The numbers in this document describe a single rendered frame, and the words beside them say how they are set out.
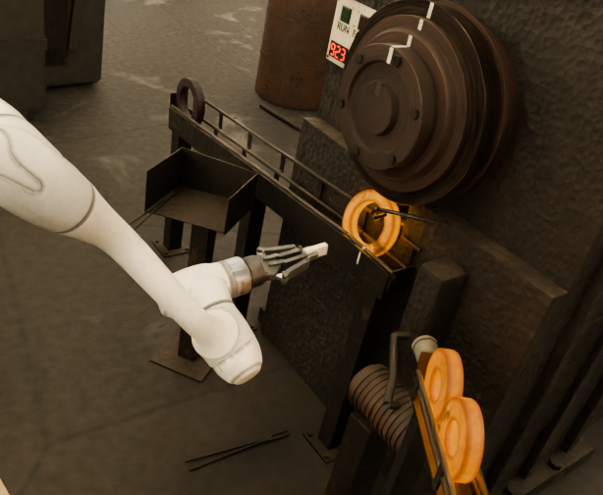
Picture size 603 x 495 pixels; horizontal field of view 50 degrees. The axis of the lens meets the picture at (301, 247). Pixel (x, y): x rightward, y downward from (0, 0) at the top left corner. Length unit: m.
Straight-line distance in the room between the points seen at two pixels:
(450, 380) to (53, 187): 0.81
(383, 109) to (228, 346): 0.62
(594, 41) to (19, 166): 1.07
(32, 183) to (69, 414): 1.28
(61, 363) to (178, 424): 0.46
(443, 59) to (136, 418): 1.39
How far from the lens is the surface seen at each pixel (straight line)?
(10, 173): 0.95
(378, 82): 1.47
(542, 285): 1.52
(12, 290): 2.62
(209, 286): 1.40
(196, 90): 2.47
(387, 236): 1.70
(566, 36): 1.48
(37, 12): 3.63
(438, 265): 1.58
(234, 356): 1.32
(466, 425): 1.21
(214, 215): 1.94
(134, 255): 1.17
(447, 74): 1.43
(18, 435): 2.11
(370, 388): 1.60
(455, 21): 1.45
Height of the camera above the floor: 1.60
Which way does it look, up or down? 32 degrees down
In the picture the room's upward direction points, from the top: 13 degrees clockwise
